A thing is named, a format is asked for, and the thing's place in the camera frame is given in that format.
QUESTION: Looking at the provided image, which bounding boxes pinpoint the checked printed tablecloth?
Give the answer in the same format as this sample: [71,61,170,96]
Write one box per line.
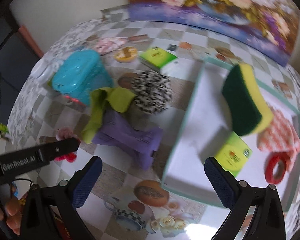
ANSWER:
[39,5,300,240]

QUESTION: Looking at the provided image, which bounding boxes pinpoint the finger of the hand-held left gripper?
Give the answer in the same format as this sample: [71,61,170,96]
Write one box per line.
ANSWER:
[36,137,80,165]

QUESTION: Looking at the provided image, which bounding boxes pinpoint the red pink yarn doll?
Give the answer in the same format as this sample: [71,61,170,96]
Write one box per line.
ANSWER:
[54,127,79,163]

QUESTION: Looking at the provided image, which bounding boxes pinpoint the white tray with green rim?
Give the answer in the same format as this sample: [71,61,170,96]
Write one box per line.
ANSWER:
[161,55,300,213]

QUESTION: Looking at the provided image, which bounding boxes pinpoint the red tape roll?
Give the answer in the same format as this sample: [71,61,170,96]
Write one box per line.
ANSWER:
[265,152,293,183]

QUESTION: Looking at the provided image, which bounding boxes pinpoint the pink white zigzag fuzzy cloth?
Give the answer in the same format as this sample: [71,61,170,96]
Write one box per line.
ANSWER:
[256,107,300,163]

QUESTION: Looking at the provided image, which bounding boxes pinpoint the green cloth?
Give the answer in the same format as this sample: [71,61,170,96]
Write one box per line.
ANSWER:
[81,87,137,144]

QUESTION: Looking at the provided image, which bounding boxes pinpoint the teal plastic box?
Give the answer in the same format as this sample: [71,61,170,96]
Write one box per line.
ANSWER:
[52,49,114,107]

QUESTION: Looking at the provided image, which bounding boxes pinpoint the grey leaf pattern tablecloth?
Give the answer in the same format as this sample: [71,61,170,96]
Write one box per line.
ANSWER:
[9,17,108,143]

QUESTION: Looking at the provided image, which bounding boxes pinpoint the yellow lidded snack cup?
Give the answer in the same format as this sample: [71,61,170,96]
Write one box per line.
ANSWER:
[114,46,137,63]

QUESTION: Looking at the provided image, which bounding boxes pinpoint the green tissue pack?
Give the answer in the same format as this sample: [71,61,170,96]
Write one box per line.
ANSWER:
[214,131,252,177]
[139,46,178,68]

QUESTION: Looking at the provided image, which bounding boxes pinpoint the red patterned fabric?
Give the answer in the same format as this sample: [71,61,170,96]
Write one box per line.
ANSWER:
[52,212,73,240]

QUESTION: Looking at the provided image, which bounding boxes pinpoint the pink soft cloth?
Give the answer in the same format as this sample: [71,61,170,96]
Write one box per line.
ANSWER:
[94,37,127,53]

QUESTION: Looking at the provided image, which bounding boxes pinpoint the dark cabinet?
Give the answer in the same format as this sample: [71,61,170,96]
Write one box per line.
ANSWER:
[0,15,44,120]

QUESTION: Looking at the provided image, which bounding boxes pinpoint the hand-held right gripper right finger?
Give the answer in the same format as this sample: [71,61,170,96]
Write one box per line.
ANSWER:
[204,157,287,240]

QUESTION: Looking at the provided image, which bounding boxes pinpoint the person's left hand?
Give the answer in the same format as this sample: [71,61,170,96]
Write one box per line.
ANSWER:
[0,185,24,236]

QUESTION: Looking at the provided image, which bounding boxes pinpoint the yellow green sponge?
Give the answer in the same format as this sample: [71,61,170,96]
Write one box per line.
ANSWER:
[222,63,274,137]

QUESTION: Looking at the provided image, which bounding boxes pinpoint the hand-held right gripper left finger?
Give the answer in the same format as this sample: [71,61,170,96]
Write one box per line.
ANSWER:
[20,156,103,240]

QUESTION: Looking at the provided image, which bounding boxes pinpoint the flower painting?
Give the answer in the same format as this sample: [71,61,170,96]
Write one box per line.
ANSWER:
[129,0,300,67]

